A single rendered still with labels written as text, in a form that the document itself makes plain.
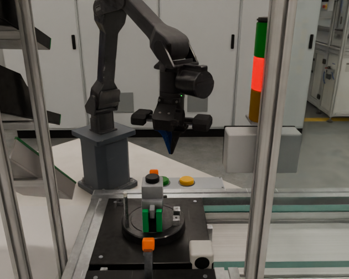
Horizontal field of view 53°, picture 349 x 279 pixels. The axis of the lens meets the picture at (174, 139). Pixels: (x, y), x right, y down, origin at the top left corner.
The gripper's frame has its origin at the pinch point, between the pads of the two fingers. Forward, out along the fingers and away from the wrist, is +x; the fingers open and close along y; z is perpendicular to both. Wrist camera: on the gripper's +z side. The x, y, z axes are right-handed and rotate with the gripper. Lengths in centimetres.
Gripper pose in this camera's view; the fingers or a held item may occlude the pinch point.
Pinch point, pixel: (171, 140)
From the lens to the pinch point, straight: 83.7
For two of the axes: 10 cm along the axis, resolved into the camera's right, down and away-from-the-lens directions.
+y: 9.7, 1.0, -2.3
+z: -2.5, 3.3, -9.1
